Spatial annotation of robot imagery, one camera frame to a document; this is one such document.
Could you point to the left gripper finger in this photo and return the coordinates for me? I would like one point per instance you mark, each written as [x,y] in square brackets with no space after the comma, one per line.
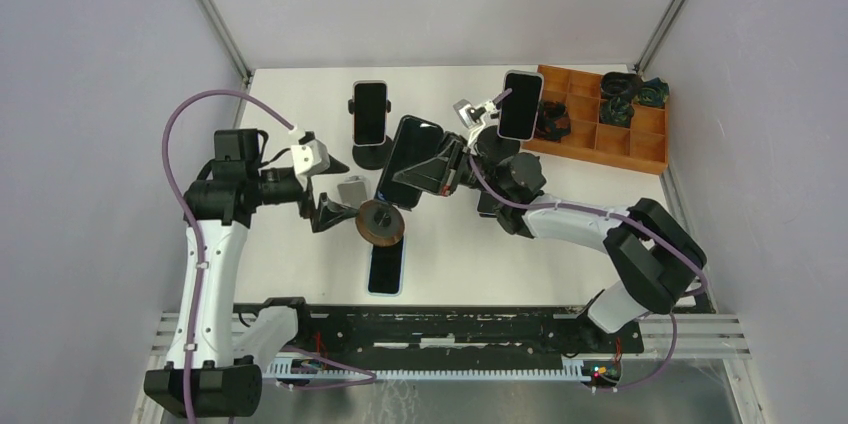
[336,166]
[327,213]

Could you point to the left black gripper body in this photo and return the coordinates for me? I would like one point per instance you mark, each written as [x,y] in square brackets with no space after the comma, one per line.
[275,189]

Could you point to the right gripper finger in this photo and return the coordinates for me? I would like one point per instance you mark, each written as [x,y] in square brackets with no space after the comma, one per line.
[432,176]
[451,147]

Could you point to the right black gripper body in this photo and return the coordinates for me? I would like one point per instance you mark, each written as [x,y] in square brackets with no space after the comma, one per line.
[465,173]

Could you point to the silver folding phone stand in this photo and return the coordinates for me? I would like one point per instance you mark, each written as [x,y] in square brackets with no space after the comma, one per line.
[354,191]

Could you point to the black smartphone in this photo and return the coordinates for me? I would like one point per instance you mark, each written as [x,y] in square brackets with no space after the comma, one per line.
[415,140]

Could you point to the black round-base stand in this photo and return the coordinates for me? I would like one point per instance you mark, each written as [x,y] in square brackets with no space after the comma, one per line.
[380,224]

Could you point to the light blue smartphone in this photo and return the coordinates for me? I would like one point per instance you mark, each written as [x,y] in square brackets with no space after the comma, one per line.
[386,269]

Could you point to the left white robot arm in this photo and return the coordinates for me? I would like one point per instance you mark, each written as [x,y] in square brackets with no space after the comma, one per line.
[207,372]

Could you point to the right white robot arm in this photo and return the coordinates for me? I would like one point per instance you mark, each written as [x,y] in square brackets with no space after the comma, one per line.
[656,260]

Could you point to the smartphone lying near right arm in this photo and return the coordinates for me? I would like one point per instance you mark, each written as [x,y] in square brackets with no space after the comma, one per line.
[486,205]

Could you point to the black left phone stand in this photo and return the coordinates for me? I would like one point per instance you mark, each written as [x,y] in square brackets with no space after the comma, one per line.
[372,157]

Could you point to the black phone stand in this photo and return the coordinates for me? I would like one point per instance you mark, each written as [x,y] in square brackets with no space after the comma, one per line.
[372,157]
[493,149]

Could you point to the black right phone stand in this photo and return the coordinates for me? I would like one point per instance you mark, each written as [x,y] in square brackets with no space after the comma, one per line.
[493,149]

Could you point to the dark rolled band middle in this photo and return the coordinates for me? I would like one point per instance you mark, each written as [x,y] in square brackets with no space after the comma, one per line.
[616,112]

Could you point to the dark rolled band top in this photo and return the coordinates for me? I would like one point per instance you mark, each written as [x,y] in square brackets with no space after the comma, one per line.
[620,85]

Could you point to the orange wooden divided tray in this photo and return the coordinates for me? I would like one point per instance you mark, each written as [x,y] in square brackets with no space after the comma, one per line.
[642,146]

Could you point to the dark rolled band right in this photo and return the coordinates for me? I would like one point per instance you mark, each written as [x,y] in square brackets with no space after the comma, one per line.
[654,93]

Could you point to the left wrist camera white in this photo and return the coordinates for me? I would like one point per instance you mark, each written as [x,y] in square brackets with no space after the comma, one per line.
[309,155]

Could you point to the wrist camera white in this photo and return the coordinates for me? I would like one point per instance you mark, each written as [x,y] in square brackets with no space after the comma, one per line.
[475,118]
[309,155]

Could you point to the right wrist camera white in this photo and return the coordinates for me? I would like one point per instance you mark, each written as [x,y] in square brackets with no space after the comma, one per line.
[475,118]

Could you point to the white slotted cable duct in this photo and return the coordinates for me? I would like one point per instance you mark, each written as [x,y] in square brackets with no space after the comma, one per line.
[294,368]

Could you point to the aluminium frame rail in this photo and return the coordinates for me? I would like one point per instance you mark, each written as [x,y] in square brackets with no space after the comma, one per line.
[710,337]

